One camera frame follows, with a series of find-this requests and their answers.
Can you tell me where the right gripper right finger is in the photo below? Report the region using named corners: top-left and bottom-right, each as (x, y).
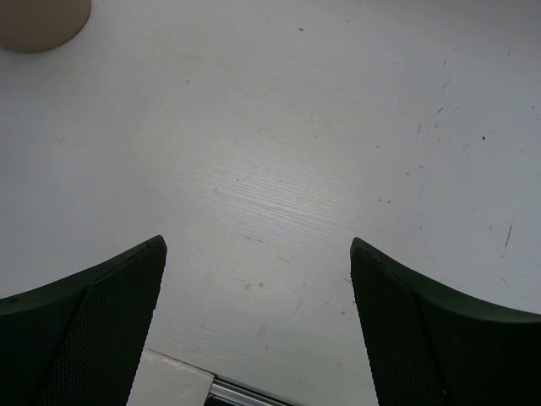
top-left (350, 238), bottom-right (540, 405)

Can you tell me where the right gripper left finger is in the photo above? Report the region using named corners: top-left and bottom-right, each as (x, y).
top-left (1, 235), bottom-right (167, 405)

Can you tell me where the tan cylindrical waste bin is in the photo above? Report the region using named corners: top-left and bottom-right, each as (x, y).
top-left (1, 0), bottom-right (91, 53)

